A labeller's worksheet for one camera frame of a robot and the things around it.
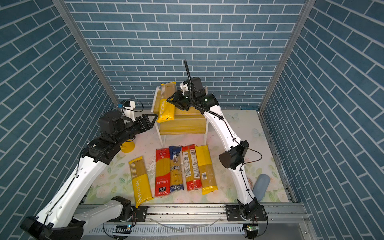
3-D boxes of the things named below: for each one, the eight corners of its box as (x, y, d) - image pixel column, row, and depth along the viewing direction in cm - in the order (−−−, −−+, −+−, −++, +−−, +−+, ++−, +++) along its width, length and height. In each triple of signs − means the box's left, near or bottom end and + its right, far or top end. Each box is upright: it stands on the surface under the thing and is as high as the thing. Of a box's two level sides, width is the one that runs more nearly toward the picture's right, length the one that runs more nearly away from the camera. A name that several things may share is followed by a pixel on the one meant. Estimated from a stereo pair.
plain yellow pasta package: (202, 194, 82) (202, 192, 80) (195, 147, 101) (195, 145, 99) (217, 191, 83) (218, 190, 81) (207, 146, 102) (207, 144, 100)
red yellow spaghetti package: (155, 196, 81) (154, 195, 79) (156, 151, 98) (156, 149, 96) (171, 194, 82) (170, 192, 80) (169, 150, 99) (169, 147, 97)
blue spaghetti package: (170, 191, 82) (169, 190, 80) (169, 148, 99) (169, 146, 97) (184, 189, 83) (183, 188, 81) (181, 147, 100) (180, 145, 98)
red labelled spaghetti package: (186, 190, 82) (186, 189, 81) (182, 147, 100) (181, 146, 98) (204, 187, 84) (204, 186, 82) (196, 145, 101) (196, 144, 99)
